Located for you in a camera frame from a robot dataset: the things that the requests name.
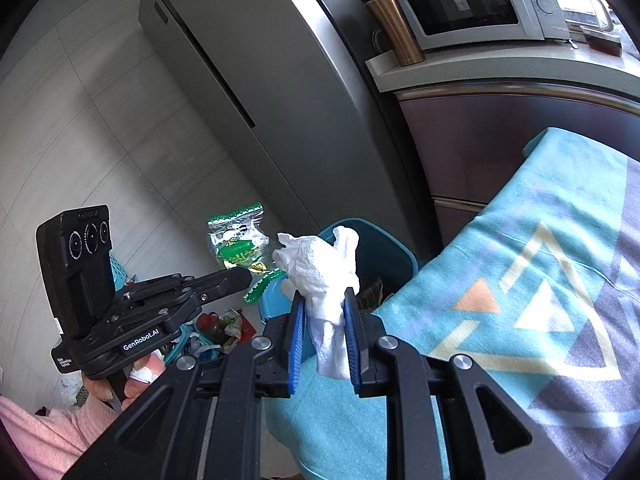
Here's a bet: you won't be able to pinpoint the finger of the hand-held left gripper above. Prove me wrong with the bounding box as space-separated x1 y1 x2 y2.
107 285 251 341
122 267 253 301

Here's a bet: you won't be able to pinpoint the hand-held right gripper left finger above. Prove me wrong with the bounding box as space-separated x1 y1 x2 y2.
62 290 307 480

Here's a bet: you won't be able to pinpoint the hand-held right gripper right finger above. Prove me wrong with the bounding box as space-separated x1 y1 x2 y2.
342 285 586 480

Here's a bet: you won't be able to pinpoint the clear green-edged snack wrapper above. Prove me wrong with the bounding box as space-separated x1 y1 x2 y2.
207 201 287 306

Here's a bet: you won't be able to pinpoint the white tissue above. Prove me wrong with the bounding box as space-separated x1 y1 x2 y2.
272 226 361 380

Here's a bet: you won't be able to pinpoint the blue plastic bin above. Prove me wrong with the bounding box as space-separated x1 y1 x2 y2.
260 218 417 322

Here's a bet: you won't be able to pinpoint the person's left forearm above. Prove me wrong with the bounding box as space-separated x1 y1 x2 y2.
0 385 132 480

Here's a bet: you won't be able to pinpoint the person's left hand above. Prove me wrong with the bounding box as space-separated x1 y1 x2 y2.
82 351 166 411

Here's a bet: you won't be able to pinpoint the red green plastic bag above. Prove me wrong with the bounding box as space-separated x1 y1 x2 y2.
197 307 256 357

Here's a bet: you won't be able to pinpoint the brown snack wrapper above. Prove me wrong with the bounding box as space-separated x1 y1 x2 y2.
357 280 384 312

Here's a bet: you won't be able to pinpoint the teal grey printed tablecloth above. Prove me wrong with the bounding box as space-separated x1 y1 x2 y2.
265 127 640 480

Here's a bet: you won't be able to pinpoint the grey refrigerator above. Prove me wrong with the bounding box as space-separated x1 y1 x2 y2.
140 0 431 261

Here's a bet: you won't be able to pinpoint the dark base cabinets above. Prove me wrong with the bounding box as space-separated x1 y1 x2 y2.
395 80 640 248

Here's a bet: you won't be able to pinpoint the copper thermos tumbler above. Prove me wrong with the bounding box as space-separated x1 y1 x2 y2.
361 0 426 67

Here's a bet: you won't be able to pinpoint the light stone countertop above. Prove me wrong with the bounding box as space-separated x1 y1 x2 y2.
365 42 640 111

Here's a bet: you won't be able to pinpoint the silver microwave oven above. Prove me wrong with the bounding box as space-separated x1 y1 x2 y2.
381 0 571 51

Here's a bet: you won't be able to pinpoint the dark lidded food container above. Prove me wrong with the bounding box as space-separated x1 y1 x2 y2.
580 25 623 57

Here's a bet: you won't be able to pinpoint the glass electric kettle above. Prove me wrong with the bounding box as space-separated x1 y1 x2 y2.
547 0 615 33

